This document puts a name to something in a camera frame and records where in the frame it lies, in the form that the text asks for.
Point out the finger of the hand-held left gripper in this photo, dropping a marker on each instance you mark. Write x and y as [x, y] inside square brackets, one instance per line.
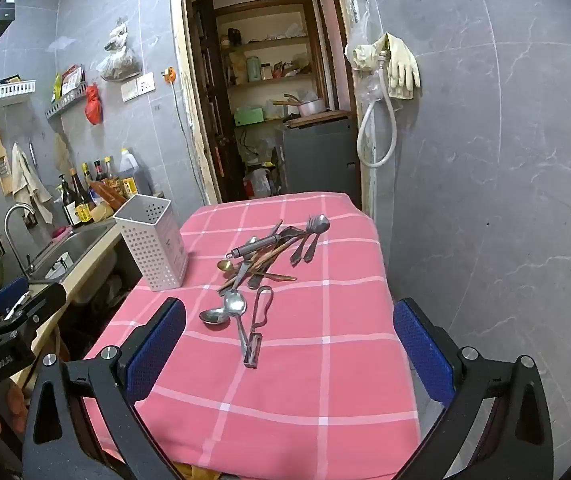
[9, 292]
[45, 300]

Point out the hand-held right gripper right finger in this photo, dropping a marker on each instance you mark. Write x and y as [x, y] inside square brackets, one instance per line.
[423, 350]

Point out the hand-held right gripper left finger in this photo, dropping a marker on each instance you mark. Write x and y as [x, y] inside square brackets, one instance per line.
[158, 345]

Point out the steel spoon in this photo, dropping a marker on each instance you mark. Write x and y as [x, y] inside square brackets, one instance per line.
[321, 222]
[214, 316]
[234, 302]

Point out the white perforated utensil holder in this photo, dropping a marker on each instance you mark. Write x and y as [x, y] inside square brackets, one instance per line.
[155, 250]

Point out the gold spoon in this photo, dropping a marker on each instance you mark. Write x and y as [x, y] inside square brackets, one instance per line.
[224, 265]

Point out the straight metal peeler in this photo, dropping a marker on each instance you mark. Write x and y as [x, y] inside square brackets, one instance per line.
[248, 248]

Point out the steel faucet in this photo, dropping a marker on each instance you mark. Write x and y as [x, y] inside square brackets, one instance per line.
[13, 230]

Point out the steel sink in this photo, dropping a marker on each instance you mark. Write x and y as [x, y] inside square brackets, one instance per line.
[78, 245]

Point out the dark glass bottle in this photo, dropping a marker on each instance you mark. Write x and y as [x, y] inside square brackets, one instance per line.
[67, 205]

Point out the pink checked tablecloth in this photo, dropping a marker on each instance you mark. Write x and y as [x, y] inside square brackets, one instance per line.
[315, 360]

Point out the beige towel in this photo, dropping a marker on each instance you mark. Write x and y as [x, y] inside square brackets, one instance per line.
[28, 180]

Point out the orange packet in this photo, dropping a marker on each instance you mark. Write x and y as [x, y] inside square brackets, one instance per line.
[108, 194]

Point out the wooden cutting board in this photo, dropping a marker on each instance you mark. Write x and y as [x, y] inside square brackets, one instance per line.
[0, 165]

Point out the clear oil jug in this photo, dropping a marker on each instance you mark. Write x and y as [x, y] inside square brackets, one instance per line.
[129, 165]

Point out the white floor bag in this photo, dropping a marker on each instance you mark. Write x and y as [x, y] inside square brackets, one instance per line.
[258, 184]

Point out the red plastic bag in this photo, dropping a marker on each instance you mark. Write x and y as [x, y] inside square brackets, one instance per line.
[93, 105]

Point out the grey cabinet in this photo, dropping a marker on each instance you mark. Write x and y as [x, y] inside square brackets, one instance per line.
[315, 160]

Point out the green box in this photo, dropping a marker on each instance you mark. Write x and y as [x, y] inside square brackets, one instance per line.
[249, 116]

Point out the clear bag of dried goods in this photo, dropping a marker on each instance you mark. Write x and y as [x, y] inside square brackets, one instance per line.
[120, 65]

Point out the dark wooden door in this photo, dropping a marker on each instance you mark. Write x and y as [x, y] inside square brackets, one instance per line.
[213, 100]

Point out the orange plug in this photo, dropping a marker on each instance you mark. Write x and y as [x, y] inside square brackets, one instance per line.
[169, 75]

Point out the clear plastic bag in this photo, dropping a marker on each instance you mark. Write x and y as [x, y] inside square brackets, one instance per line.
[373, 87]

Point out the metal pot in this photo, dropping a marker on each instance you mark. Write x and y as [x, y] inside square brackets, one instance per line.
[310, 106]

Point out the white plastic bag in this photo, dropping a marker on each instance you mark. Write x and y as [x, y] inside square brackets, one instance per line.
[117, 37]

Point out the cream rubber glove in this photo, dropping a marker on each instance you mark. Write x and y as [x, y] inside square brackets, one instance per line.
[365, 55]
[403, 70]

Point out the green jar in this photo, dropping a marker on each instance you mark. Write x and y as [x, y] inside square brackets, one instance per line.
[253, 69]

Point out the wooden shelf unit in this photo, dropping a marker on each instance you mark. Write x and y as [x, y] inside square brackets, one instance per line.
[270, 40]

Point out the metal wall shelf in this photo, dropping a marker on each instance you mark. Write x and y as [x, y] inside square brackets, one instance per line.
[65, 102]

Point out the white wall rack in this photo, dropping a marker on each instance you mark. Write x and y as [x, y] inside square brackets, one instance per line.
[10, 91]

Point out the white wall switch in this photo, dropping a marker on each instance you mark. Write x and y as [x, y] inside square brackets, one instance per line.
[129, 91]

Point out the wooden door frame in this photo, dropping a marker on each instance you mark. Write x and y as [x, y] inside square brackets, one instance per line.
[188, 110]

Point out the white wall socket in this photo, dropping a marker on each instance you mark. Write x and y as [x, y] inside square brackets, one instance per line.
[146, 84]

